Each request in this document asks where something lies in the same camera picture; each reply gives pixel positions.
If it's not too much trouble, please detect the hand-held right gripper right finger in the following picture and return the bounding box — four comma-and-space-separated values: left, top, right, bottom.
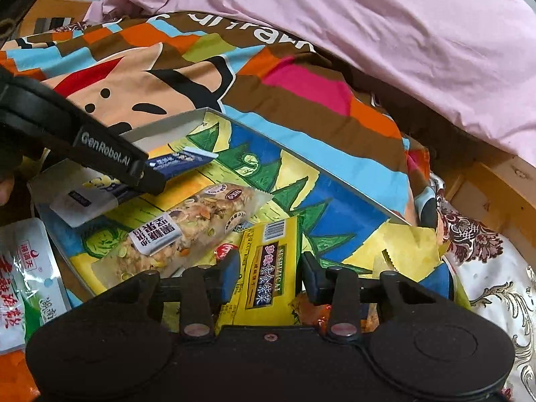
299, 251, 423, 342

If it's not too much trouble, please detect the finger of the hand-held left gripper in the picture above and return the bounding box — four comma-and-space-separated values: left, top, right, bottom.
133, 160, 169, 196

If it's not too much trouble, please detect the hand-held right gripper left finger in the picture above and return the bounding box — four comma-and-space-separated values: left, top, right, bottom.
113, 255, 243, 342

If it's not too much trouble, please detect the yellow labelled snack packet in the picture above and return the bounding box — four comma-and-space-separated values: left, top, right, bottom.
215, 215, 304, 328

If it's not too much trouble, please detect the blue and white snack packet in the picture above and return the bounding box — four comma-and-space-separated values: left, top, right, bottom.
50, 151, 219, 229

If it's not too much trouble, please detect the dinosaur print box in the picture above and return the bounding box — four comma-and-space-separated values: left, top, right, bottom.
31, 107, 415, 307

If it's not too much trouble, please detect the person's left hand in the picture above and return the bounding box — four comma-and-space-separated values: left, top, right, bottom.
0, 174, 16, 207

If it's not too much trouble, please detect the red snack packet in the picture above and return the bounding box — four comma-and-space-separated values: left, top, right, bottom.
214, 243, 240, 263

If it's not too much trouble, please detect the orange snack packet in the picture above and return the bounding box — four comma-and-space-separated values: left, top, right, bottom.
293, 293, 378, 332

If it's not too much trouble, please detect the clear nut bar packet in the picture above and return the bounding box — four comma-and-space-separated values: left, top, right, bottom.
100, 182, 274, 294

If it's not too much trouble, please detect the crinkled plain yellow packet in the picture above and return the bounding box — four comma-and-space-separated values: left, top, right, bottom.
372, 218, 451, 278

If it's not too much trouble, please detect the striped cartoon printed blanket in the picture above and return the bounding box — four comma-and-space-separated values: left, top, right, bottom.
0, 10, 440, 302

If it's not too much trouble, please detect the white and green snack packet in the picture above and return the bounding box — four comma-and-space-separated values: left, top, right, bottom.
0, 218, 73, 353

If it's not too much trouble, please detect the white floral cloth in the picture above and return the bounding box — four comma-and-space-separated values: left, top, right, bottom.
427, 172, 536, 402

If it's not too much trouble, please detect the pink bed sheet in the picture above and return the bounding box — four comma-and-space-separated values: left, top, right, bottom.
84, 0, 536, 168

